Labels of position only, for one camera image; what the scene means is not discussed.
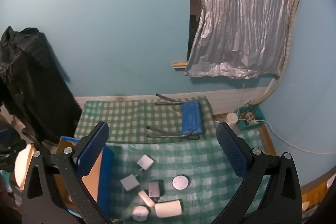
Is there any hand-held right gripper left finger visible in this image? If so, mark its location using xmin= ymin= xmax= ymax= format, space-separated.
xmin=21 ymin=121 xmax=113 ymax=224

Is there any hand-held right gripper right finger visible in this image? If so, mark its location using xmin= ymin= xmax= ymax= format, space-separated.
xmin=213 ymin=122 xmax=302 ymax=224

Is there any blue-edged cardboard box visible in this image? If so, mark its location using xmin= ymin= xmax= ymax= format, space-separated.
xmin=56 ymin=136 xmax=114 ymax=216

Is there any teal checkered plastic tablecloth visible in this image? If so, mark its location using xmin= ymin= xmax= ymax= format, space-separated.
xmin=105 ymin=132 xmax=271 ymax=224

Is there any teal plastic basket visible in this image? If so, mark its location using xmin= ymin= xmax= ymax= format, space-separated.
xmin=236 ymin=105 xmax=265 ymax=131

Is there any white cup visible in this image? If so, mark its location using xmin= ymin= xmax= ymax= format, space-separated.
xmin=226 ymin=112 xmax=239 ymax=126

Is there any green beige checkered cloth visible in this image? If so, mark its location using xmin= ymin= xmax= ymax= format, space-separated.
xmin=75 ymin=95 xmax=214 ymax=143

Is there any folding stool with blue seat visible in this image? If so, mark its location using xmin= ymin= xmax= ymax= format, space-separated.
xmin=146 ymin=93 xmax=206 ymax=140

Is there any round white disc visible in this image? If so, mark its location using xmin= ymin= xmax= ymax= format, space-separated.
xmin=172 ymin=175 xmax=189 ymax=190

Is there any white oblong device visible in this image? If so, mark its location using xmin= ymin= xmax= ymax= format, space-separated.
xmin=138 ymin=190 xmax=156 ymax=207

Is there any grey power bank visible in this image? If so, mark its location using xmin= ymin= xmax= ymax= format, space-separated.
xmin=147 ymin=181 xmax=161 ymax=198

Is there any white round object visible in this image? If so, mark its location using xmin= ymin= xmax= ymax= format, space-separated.
xmin=14 ymin=147 xmax=34 ymax=188

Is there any white hexagonal device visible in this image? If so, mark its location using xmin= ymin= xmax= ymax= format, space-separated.
xmin=132 ymin=205 xmax=150 ymax=222

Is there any orange wooden furniture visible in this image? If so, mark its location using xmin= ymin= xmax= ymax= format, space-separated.
xmin=301 ymin=182 xmax=328 ymax=211

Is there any silver foil curtain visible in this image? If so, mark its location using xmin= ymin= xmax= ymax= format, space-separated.
xmin=184 ymin=0 xmax=293 ymax=79

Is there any white wall charger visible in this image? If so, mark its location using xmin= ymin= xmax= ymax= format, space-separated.
xmin=120 ymin=174 xmax=140 ymax=191
xmin=136 ymin=154 xmax=155 ymax=171

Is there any white cable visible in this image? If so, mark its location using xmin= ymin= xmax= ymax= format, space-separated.
xmin=259 ymin=120 xmax=328 ymax=155

